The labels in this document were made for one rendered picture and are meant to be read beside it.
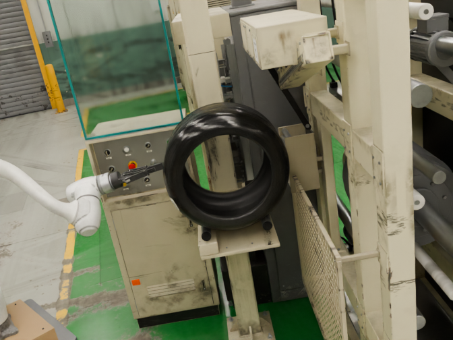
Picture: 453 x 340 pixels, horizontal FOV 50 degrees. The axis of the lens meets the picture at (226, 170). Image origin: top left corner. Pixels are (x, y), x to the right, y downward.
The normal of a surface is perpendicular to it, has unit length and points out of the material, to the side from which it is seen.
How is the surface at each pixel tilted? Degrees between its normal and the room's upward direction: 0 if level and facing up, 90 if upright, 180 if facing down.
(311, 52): 72
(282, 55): 90
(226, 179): 90
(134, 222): 90
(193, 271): 90
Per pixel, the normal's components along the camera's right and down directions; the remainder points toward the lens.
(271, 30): 0.06, 0.35
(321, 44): 0.01, 0.04
